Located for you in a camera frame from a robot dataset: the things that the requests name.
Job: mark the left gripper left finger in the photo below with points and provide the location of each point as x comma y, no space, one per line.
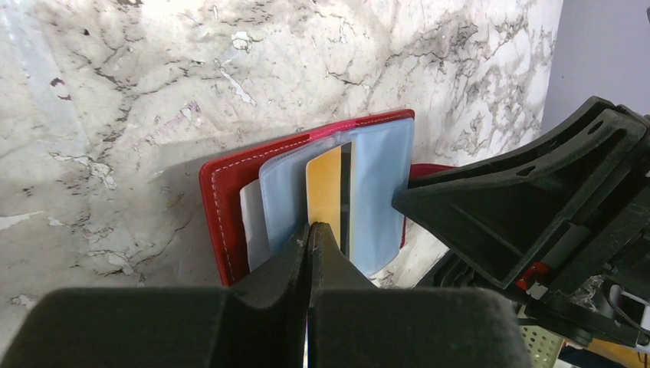
258,322

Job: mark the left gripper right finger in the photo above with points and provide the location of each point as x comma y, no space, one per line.
353,323

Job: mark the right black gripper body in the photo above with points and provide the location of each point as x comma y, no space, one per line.
599,299

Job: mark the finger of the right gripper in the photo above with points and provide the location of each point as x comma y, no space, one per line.
597,158

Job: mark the red leather card holder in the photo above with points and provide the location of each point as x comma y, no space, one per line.
256,199

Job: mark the gold credit card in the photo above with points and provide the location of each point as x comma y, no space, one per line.
328,184

